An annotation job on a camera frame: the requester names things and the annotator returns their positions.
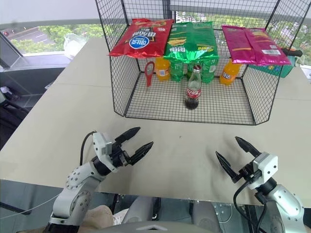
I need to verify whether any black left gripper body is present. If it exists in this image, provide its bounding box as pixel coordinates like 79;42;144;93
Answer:
110;141;134;168

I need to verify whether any red chips bag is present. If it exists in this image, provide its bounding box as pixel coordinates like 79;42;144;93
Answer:
107;17;174;60

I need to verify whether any black tool handle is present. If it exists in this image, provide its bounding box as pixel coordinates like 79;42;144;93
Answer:
280;47;304;58

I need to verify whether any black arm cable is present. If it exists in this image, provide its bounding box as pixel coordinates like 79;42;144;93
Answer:
232;174;268;233
79;131;98;168

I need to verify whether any orange soda bottle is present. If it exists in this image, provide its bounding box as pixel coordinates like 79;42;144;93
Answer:
154;56;171;83
219;60;244;86

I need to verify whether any white plastic bag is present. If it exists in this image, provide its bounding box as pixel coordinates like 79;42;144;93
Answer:
63;33;88;60

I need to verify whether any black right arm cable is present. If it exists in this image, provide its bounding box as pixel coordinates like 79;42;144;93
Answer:
232;174;268;233

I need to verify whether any grey rounded robot torso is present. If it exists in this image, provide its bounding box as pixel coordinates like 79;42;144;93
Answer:
79;195;228;233

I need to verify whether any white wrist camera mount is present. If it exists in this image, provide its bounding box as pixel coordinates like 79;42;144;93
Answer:
247;151;279;190
92;132;119;173

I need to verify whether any beige rounded shape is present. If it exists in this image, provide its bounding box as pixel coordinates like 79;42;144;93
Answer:
81;204;115;233

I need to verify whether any green chips bag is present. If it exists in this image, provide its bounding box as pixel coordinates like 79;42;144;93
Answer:
163;21;220;65

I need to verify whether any pink chips bag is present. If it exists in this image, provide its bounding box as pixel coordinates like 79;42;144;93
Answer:
221;24;292;67

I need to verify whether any green box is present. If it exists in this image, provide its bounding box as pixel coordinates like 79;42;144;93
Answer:
247;55;296;79

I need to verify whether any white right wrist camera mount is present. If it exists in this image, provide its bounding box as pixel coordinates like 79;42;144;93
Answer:
247;151;279;190

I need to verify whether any glass cola bottle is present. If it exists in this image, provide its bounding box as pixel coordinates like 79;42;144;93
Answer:
184;64;203;111

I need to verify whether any black wire grid rack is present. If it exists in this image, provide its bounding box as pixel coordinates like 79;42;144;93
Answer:
94;0;311;126

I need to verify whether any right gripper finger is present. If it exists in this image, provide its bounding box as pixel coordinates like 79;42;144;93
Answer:
234;136;261;158
215;150;242;184

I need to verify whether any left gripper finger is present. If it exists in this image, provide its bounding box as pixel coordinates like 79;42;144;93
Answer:
114;126;141;148
128;141;155;166

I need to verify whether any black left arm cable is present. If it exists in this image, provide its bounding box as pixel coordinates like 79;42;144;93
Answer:
79;131;98;168

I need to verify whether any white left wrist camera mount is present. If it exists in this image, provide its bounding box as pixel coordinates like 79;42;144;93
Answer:
92;132;119;173

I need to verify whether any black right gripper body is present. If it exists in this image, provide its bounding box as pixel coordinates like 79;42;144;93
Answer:
239;161;262;185

